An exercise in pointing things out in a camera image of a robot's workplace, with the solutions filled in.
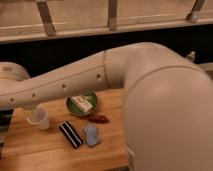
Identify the green plate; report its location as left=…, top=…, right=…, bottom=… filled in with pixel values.
left=66, top=93, right=98, bottom=117

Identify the metal railing post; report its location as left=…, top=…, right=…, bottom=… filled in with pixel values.
left=186, top=0, right=205, bottom=23
left=107, top=0, right=118, bottom=30
left=36, top=0, right=56, bottom=36

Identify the clear bottle in background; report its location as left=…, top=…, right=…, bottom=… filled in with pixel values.
left=186, top=51, right=195, bottom=62

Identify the black white striped bar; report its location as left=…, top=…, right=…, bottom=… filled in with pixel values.
left=59, top=121, right=83, bottom=149

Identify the right metal railing post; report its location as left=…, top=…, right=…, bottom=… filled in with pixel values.
left=186, top=0, right=205, bottom=23

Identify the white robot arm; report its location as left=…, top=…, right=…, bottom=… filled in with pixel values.
left=0, top=42, right=213, bottom=171

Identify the middle metal railing post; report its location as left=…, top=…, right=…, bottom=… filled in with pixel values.
left=107, top=0, right=118, bottom=30

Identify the blue sponge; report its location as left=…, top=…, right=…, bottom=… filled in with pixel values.
left=83, top=124, right=101, bottom=147

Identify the red chili pepper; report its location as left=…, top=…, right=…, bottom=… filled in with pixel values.
left=88, top=115, right=108, bottom=123

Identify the left metal railing post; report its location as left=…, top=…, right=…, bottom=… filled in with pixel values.
left=36, top=0, right=56, bottom=36

